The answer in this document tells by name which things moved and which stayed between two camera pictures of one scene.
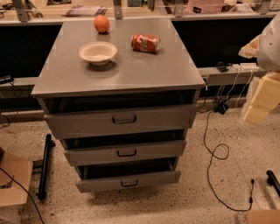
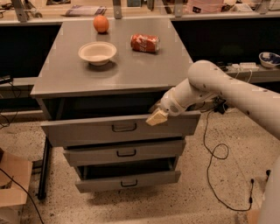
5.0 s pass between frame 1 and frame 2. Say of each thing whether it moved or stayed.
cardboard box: stayed
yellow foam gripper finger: moved
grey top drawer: moved
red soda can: stayed
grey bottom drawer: stayed
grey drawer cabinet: stayed
